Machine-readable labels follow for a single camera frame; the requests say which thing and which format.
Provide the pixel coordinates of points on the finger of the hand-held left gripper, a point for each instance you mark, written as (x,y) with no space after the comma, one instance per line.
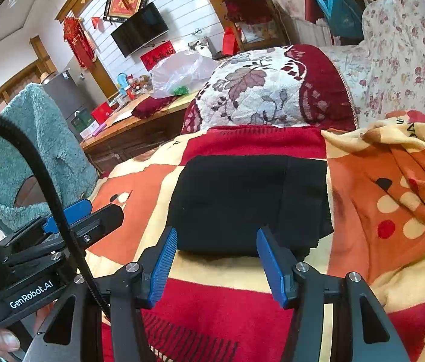
(103,217)
(71,211)

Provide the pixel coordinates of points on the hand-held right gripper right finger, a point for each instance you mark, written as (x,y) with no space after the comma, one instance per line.
(271,264)

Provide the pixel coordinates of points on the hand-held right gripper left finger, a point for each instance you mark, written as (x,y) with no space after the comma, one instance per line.
(163,264)

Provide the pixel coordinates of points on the black pants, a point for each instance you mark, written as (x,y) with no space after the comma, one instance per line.
(235,203)

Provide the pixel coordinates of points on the wooden table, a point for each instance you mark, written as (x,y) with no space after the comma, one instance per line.
(129,139)

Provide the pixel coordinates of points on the teal fluffy cloth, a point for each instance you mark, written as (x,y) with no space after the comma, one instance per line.
(39,128)

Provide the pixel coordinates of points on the green box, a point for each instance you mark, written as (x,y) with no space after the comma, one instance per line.
(84,122)

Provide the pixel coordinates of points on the red gift box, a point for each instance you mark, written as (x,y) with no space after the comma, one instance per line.
(101,113)

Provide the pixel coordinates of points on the grey refrigerator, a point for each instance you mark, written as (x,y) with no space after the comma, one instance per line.
(65,90)

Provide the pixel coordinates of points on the dark red cloth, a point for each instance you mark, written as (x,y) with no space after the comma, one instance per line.
(152,105)

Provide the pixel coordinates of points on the red orange printed blanket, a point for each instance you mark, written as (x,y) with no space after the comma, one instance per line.
(367,181)

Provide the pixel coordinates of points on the blue toy figure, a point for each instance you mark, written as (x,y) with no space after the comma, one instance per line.
(123,85)

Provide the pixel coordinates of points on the clear plastic bag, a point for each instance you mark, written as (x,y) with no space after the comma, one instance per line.
(182,71)

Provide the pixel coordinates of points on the red hanging knot ornament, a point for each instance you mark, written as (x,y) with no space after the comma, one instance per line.
(78,43)

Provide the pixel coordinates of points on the red paper banner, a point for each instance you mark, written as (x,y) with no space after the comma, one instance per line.
(158,54)

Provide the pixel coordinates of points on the floral white maroon cushion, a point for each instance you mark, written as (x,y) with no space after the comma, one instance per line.
(257,90)

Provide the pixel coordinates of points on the black flat television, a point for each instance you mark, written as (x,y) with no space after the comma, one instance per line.
(139,30)

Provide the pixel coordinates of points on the red paper bag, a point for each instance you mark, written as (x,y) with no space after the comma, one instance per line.
(229,41)

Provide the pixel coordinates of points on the wooden chair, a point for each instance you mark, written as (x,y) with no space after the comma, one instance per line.
(250,11)

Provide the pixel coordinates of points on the teal bag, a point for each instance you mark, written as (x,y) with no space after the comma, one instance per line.
(342,19)

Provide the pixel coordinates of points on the rose print sofa cover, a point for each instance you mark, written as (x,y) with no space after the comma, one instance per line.
(404,45)

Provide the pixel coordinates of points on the framed red wall decoration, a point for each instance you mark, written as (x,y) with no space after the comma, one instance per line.
(124,2)

